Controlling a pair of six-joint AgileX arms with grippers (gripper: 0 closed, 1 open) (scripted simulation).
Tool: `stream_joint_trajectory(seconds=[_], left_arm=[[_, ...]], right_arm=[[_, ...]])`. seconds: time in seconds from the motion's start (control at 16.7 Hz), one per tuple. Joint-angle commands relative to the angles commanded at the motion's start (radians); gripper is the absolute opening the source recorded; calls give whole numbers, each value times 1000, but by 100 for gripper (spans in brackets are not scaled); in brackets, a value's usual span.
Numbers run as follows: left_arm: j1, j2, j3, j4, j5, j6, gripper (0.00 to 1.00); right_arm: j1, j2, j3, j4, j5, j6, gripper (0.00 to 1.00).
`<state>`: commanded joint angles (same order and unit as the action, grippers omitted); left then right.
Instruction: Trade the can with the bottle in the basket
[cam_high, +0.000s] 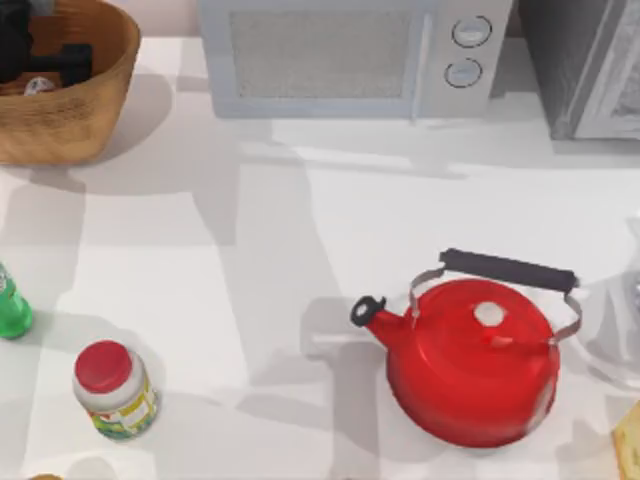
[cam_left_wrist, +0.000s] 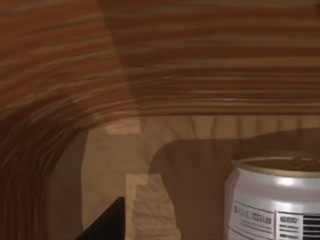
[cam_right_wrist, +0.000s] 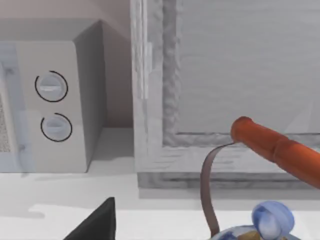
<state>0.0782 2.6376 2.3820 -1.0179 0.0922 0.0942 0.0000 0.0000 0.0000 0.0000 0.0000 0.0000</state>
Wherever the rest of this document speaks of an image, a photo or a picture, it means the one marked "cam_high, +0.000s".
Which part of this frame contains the microwave knob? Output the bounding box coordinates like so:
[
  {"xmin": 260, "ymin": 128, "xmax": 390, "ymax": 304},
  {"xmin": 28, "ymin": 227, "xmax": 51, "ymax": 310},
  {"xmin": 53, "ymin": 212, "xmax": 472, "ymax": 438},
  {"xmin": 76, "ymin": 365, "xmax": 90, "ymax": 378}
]
[
  {"xmin": 443, "ymin": 57, "xmax": 484, "ymax": 90},
  {"xmin": 451, "ymin": 14, "xmax": 493, "ymax": 48}
]

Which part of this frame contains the yellow bread slice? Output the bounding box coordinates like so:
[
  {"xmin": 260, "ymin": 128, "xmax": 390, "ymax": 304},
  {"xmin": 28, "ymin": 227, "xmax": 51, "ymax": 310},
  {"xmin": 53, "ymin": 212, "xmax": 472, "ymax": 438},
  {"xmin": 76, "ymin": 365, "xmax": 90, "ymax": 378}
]
[{"xmin": 611, "ymin": 398, "xmax": 640, "ymax": 480}]

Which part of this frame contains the wooden basket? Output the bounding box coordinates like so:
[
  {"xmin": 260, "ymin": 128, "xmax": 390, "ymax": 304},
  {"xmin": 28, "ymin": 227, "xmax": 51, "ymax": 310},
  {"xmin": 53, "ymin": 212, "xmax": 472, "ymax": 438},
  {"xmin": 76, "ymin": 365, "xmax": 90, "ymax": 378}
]
[{"xmin": 0, "ymin": 0, "xmax": 142, "ymax": 167}]

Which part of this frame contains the pale microwave oven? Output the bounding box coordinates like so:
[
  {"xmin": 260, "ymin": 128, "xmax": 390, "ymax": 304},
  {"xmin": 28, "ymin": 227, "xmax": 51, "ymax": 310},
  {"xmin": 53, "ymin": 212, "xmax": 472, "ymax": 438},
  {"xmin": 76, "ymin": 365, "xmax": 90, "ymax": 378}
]
[{"xmin": 196, "ymin": 0, "xmax": 516, "ymax": 123}]

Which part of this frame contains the green bottle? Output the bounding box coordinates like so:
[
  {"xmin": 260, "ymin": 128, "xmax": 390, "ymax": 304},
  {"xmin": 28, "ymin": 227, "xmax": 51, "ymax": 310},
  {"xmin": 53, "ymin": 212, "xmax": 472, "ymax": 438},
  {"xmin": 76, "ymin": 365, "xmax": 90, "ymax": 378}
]
[{"xmin": 0, "ymin": 261, "xmax": 34, "ymax": 341}]

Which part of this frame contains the black dumbbell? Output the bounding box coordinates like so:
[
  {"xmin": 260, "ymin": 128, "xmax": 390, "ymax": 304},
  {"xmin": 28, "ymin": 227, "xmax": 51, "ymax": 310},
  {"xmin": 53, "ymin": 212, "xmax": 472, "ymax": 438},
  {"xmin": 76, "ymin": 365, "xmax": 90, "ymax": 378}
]
[{"xmin": 0, "ymin": 0, "xmax": 95, "ymax": 87}]

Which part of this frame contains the red kettle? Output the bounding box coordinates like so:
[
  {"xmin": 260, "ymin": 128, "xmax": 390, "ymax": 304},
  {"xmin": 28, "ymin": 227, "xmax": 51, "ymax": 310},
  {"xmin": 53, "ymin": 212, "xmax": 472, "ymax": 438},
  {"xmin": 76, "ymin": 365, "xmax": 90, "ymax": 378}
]
[{"xmin": 350, "ymin": 247, "xmax": 583, "ymax": 449}]

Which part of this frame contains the white jar with red lid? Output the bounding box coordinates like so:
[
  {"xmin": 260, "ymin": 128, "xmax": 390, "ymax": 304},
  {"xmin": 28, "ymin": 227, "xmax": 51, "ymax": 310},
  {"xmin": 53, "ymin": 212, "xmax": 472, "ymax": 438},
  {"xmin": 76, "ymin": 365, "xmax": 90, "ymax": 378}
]
[{"xmin": 72, "ymin": 339, "xmax": 160, "ymax": 442}]

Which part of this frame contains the microwave door handle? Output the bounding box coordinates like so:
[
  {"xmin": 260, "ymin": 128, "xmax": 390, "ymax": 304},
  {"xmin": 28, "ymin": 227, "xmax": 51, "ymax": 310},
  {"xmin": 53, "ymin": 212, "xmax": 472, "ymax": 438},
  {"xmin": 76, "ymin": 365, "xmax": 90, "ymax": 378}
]
[{"xmin": 412, "ymin": 12, "xmax": 434, "ymax": 124}]

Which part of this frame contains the small white ball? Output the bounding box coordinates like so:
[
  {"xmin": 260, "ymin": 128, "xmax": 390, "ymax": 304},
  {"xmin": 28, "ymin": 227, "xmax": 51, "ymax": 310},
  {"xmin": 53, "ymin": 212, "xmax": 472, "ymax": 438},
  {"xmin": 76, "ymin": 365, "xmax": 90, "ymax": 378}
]
[{"xmin": 23, "ymin": 76, "xmax": 56, "ymax": 97}]

